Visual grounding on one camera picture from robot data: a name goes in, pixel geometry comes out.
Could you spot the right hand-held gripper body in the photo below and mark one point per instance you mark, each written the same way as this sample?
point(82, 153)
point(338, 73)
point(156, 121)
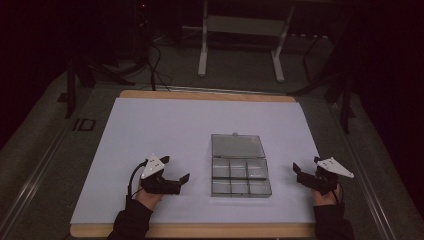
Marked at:
point(322, 181)

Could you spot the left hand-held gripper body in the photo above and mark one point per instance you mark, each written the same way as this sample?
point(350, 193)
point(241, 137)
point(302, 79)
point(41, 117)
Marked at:
point(159, 186)

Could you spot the clear plastic compartment box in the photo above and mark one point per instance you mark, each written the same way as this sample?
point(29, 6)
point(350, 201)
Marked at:
point(238, 168)

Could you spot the person's left hand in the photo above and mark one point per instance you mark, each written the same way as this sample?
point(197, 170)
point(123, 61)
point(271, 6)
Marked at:
point(147, 199)

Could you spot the person's right hand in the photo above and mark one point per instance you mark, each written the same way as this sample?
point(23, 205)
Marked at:
point(325, 200)

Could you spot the white table mat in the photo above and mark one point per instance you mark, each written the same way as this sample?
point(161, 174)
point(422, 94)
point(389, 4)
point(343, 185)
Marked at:
point(166, 126)

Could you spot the black tripod stand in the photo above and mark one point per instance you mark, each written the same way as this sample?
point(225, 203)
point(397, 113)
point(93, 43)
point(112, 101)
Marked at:
point(346, 106)

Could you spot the wooden table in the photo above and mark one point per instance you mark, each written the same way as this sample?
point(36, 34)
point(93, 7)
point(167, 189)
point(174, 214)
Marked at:
point(206, 96)

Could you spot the white metal stand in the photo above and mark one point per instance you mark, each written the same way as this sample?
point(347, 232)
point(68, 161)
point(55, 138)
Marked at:
point(245, 26)

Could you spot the metal floor rail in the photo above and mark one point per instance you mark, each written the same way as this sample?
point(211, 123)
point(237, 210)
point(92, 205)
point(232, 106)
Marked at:
point(36, 173)
point(366, 186)

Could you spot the black floor bracket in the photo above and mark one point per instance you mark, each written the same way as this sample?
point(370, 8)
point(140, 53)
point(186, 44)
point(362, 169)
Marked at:
point(85, 124)

